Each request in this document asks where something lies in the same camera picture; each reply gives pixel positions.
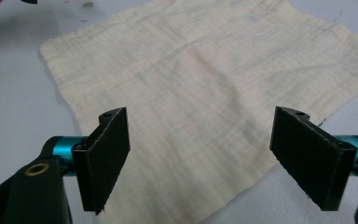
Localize white table mat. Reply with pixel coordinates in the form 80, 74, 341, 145
0, 0, 358, 224

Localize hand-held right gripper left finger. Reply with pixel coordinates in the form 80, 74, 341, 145
71, 106, 131, 216

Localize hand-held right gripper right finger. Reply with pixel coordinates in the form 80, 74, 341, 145
268, 105, 358, 212

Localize cream cloth with egg print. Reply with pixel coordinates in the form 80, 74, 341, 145
39, 0, 358, 224

